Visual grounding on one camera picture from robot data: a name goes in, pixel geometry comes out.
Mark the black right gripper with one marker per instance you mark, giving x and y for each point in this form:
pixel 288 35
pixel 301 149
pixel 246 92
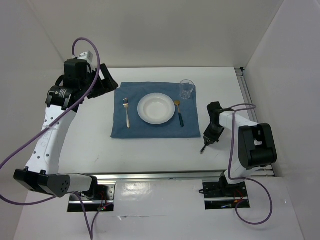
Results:
pixel 212 138

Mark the blue cloth placemat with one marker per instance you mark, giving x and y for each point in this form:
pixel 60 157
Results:
pixel 139 129

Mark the silver knife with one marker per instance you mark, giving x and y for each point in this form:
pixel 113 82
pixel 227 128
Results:
pixel 203 149

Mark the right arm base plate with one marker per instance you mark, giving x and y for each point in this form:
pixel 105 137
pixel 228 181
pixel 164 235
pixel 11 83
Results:
pixel 218 198

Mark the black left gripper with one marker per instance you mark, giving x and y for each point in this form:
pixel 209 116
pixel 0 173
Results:
pixel 107 84

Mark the white scalloped plate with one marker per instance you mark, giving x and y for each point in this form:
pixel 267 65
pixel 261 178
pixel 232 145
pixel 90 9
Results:
pixel 156 108

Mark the clear drinking glass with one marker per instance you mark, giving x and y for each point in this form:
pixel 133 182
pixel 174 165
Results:
pixel 186 88

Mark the aluminium frame rail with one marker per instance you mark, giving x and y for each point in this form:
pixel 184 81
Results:
pixel 263 172

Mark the gold spoon green handle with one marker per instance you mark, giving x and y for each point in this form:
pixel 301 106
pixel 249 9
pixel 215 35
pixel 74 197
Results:
pixel 177 104

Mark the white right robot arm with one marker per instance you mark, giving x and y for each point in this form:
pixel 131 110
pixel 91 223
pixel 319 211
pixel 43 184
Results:
pixel 252 144

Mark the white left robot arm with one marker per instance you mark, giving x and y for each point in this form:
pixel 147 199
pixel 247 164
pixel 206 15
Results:
pixel 41 173

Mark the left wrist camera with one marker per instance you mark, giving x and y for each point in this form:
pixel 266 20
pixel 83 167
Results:
pixel 87 55

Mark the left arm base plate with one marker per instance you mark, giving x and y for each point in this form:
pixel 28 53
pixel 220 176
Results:
pixel 102 199

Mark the silver fork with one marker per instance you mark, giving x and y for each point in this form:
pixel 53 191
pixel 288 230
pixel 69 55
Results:
pixel 126 106

